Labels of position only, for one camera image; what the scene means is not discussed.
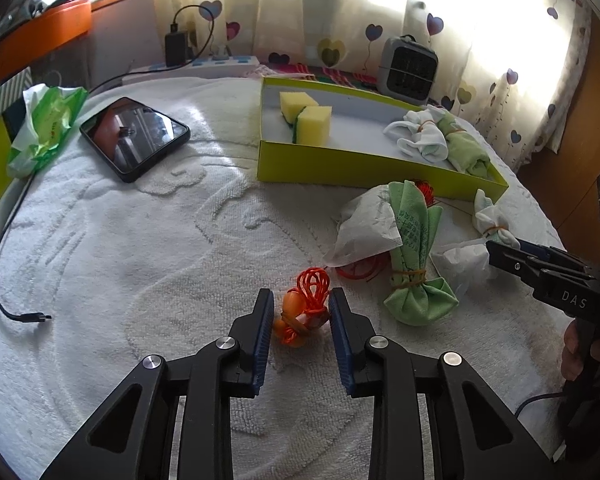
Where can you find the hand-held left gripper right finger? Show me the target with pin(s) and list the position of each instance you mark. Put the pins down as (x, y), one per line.
(341, 340)

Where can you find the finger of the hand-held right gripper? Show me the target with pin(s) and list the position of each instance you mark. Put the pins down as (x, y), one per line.
(512, 260)
(555, 259)

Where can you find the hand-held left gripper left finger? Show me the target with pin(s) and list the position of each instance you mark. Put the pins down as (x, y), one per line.
(262, 340)

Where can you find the white cloth bundle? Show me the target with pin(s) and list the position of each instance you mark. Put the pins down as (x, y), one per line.
(462, 265)

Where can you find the printed green cloth bundle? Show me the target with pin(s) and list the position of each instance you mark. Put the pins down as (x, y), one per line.
(412, 240)

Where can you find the white paper sachet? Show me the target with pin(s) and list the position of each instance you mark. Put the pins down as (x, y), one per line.
(365, 235)

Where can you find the light green towel roll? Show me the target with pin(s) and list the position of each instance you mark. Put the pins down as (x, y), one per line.
(467, 152)

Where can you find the white sock bundle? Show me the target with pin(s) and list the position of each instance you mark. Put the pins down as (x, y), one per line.
(420, 142)

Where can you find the shallow lime green box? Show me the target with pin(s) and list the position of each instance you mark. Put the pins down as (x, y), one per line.
(360, 125)

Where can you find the yellow sponge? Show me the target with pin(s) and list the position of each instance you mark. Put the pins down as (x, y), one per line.
(295, 102)
(315, 125)

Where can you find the person's right hand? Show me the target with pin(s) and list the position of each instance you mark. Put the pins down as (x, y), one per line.
(570, 350)

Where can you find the small grey heater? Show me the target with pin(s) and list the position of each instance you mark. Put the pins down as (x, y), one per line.
(407, 72)

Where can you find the heart print curtain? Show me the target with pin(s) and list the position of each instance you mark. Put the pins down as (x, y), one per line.
(505, 35)

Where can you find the black smartphone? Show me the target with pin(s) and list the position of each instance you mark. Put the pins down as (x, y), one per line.
(130, 135)

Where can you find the plaid cloth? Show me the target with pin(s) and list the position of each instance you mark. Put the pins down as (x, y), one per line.
(330, 76)

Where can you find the white power strip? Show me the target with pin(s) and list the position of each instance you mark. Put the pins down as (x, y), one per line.
(220, 62)

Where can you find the black charger adapter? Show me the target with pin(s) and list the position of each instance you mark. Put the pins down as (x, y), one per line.
(176, 50)

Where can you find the green tissue packet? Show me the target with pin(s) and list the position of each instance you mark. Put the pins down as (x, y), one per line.
(45, 120)

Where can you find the orange shelf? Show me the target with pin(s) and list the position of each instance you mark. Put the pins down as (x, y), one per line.
(40, 30)

